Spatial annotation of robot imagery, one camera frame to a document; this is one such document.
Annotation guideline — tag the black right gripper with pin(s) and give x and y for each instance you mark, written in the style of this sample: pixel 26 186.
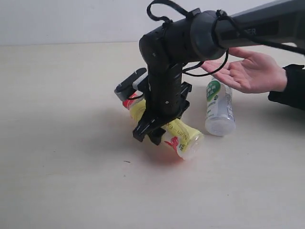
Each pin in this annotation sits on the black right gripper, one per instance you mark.
pixel 162 92

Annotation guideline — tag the yellow label bottle red cap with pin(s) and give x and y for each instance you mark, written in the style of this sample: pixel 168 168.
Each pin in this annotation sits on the yellow label bottle red cap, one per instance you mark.
pixel 178 136

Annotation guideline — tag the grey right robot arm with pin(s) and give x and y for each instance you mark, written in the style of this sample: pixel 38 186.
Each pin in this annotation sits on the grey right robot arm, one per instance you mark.
pixel 202 36

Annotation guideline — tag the black sleeved forearm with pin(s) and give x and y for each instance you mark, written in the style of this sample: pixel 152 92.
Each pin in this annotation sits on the black sleeved forearm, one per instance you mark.
pixel 294 93

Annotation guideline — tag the frosted bottle green round label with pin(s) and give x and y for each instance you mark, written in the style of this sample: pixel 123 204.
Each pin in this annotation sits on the frosted bottle green round label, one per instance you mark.
pixel 220 119

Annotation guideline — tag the person's open bare hand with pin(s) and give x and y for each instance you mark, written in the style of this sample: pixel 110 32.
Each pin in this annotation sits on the person's open bare hand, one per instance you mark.
pixel 255 73

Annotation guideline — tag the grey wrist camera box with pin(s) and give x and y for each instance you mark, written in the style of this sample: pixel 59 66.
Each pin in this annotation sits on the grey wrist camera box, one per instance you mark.
pixel 127 87

